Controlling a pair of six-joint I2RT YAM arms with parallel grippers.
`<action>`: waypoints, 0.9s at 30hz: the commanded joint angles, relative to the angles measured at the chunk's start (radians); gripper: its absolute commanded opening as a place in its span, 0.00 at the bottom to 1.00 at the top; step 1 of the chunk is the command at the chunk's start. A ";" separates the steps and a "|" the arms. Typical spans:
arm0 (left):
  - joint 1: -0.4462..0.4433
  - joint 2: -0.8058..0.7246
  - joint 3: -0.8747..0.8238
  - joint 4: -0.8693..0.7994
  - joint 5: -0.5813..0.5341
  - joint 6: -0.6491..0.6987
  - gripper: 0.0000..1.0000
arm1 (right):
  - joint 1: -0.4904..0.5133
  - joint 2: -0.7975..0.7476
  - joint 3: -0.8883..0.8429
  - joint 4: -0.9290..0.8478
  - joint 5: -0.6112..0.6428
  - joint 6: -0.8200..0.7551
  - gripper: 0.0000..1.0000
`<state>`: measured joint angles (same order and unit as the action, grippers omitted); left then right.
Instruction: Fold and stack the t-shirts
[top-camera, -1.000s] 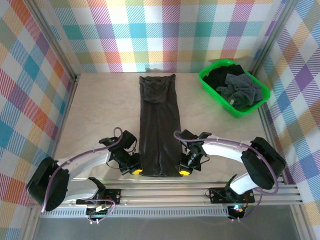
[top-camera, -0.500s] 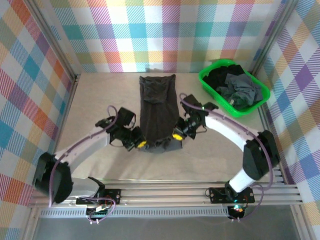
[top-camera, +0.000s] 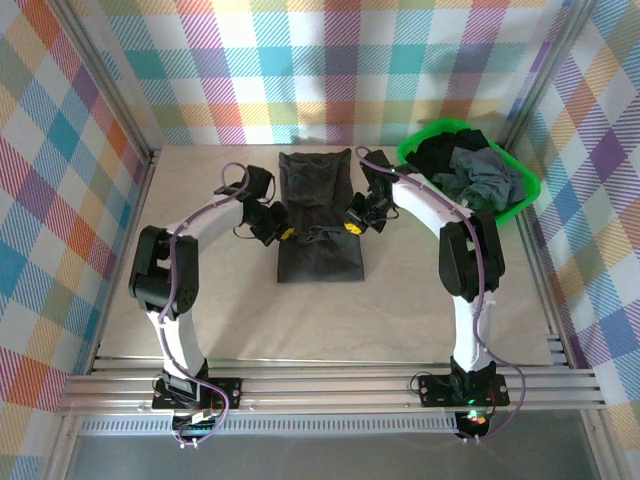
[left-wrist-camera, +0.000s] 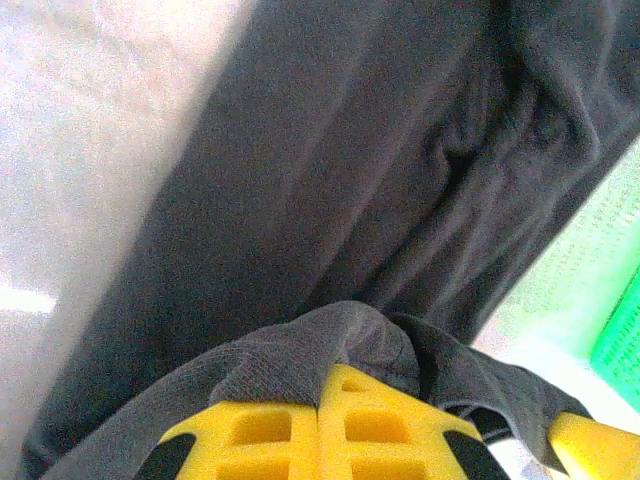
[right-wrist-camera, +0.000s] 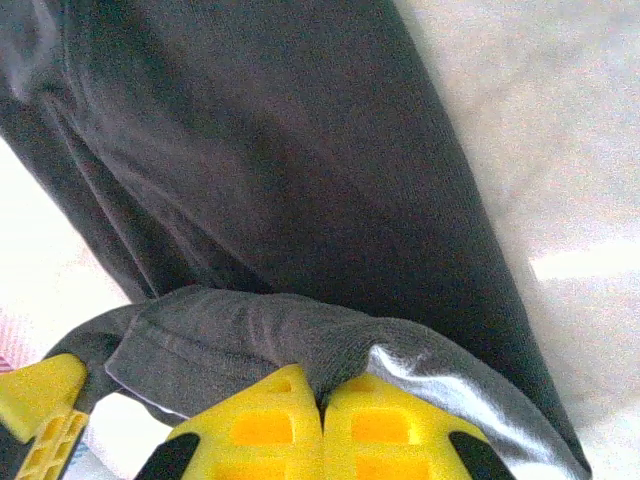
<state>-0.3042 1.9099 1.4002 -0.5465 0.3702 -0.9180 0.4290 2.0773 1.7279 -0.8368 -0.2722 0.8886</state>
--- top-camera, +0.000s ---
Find large black t-shirt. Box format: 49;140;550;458
276;147;366;285

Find black crumpled t-shirt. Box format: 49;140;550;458
403;128;492;179

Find grey crumpled t-shirt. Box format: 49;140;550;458
430;148;527;216

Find green perforated plastic basket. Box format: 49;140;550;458
396;117;543;226

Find black controller board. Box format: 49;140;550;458
457;407;495;439
172;410;221;437

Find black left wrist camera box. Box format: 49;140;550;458
249;222;275;247

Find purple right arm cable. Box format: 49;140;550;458
354;145;527;444

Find aluminium mounting rail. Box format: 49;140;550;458
54;364;607;417

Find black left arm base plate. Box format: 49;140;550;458
152;377;243;412

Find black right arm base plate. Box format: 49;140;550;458
417;373;510;407

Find slotted grey cable duct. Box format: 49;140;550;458
79;418;461;437

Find aluminium corner post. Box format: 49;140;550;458
497;0;601;149
49;0;162;166

